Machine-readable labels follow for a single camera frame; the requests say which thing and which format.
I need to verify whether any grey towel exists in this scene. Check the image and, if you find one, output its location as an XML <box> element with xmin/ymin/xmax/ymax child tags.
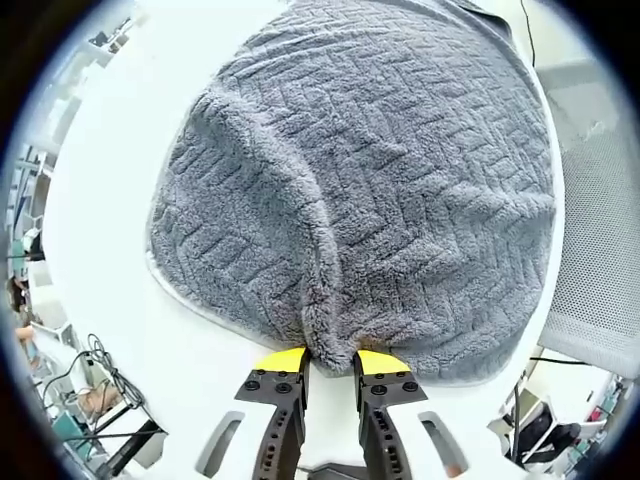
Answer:
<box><xmin>144</xmin><ymin>0</ymin><xmax>560</xmax><ymax>387</ymax></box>

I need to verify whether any black stand leg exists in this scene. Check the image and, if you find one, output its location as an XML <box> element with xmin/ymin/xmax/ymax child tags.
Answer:
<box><xmin>91</xmin><ymin>418</ymin><xmax>169</xmax><ymax>477</ymax></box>

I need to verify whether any black office chair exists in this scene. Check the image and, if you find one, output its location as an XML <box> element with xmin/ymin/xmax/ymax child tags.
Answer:
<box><xmin>514</xmin><ymin>422</ymin><xmax>584</xmax><ymax>464</ymax></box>

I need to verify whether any grey mesh office chair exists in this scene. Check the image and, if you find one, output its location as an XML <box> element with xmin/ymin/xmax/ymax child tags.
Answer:
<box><xmin>536</xmin><ymin>58</ymin><xmax>640</xmax><ymax>377</ymax></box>

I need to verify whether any tangle of black cables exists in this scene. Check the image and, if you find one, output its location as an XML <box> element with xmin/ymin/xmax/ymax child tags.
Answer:
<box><xmin>42</xmin><ymin>333</ymin><xmax>147</xmax><ymax>432</ymax></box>

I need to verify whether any black mouse cable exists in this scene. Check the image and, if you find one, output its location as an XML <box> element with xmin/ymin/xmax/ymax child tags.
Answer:
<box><xmin>518</xmin><ymin>0</ymin><xmax>538</xmax><ymax>69</ymax></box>

